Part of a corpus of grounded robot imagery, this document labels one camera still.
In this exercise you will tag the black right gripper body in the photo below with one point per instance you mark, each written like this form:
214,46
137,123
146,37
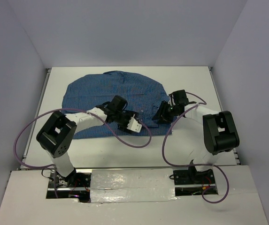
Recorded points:
168,112

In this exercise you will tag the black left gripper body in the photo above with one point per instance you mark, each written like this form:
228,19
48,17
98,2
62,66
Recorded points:
122,119

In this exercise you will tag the blue checked long sleeve shirt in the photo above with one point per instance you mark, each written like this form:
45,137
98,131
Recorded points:
119,91

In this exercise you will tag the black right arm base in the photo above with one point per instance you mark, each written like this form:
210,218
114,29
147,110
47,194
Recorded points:
191,182

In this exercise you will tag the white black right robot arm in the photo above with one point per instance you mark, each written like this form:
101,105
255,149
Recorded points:
219,130

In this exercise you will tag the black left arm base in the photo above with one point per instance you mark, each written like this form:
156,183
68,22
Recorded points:
76,186

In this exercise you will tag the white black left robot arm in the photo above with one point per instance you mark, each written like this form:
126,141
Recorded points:
57,133

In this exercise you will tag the silver tape patch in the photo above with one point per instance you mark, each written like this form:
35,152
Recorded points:
132,185

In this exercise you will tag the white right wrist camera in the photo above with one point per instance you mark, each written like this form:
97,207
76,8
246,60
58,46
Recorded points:
171,101

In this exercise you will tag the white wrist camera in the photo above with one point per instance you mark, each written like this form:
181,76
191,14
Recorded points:
171,101
134,125

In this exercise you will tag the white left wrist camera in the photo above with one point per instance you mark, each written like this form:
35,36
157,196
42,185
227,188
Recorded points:
134,125

